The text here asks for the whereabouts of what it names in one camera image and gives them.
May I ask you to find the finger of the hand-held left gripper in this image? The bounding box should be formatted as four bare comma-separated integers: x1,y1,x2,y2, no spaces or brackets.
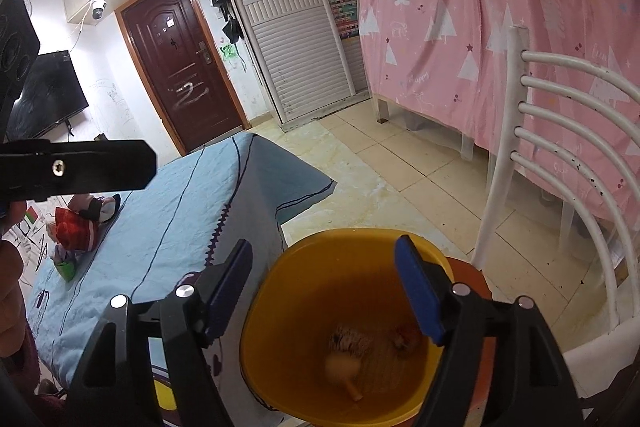
0,139,158,202

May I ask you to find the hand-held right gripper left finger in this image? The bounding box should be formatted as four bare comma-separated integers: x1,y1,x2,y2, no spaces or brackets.
65,238,253,427

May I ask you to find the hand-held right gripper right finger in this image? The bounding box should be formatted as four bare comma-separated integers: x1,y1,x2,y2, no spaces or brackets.
394,234,586,427

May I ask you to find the yellow plastic bin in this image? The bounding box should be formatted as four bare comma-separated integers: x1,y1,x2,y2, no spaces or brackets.
239,228,456,427

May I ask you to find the person's left forearm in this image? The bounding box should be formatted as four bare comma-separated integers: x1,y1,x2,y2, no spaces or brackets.
0,237,66,427

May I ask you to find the small brown crumpled wrapper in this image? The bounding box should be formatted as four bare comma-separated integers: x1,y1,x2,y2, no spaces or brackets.
392,324,421,350

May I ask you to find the black flat television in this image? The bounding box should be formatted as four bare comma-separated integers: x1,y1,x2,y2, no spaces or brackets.
5,49,90,140

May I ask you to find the red plaid packet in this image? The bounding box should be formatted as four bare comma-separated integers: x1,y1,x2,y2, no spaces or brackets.
47,208,101,253

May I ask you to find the light blue blanket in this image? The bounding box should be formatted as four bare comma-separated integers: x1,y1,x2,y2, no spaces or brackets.
20,132,336,427

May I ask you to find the green cup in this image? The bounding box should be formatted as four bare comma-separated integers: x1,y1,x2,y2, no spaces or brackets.
54,244,77,280

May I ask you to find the beige stick item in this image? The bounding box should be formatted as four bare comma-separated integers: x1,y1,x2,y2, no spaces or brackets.
324,353,363,403

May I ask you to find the dark red door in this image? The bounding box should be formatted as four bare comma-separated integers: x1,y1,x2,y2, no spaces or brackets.
116,0,251,156

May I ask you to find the white sheer netting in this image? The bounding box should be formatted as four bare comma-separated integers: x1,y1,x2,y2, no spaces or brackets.
402,107,581,238

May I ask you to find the wooden bed leg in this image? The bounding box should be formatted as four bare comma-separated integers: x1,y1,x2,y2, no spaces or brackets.
372,94,391,125

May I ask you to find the small black hanging bag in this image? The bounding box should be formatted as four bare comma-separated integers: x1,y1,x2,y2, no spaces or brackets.
222,18,245,44

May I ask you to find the white chair with orange seat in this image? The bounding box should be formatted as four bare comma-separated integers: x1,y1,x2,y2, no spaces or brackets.
442,26,640,427

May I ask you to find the white slatted wardrobe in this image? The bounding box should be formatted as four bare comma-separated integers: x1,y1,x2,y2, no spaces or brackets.
212,0,373,125

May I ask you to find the colourful grid wall poster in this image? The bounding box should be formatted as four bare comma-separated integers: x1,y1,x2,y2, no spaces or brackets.
320,0,360,40

